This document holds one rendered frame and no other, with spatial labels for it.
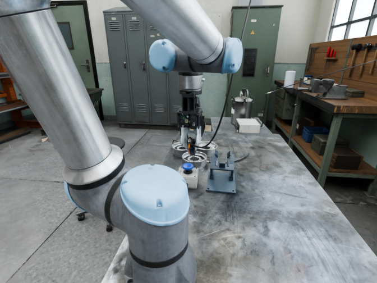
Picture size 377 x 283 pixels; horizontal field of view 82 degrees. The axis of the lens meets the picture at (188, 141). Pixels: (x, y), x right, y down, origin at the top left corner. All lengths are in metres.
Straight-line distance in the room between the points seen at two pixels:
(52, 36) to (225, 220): 0.56
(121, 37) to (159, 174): 3.56
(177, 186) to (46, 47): 0.27
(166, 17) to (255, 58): 3.44
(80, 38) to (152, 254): 4.52
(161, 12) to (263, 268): 0.52
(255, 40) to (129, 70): 2.04
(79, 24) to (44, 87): 4.41
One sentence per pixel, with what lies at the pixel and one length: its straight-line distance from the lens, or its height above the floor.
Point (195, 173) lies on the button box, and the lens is 0.77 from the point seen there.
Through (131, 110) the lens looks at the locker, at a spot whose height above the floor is 0.35.
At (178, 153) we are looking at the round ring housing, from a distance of 0.97.
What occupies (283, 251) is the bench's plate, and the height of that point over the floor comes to 0.80.
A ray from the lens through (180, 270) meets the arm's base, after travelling 0.46.
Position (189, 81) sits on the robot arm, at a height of 1.16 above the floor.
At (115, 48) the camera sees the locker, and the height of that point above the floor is 1.35.
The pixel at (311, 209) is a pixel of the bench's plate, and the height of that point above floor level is 0.80.
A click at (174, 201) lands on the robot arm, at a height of 1.01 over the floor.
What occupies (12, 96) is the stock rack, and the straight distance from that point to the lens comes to 4.99.
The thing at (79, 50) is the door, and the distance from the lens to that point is 4.78.
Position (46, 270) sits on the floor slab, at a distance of 1.78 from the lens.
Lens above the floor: 1.23
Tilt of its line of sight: 22 degrees down
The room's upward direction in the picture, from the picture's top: straight up
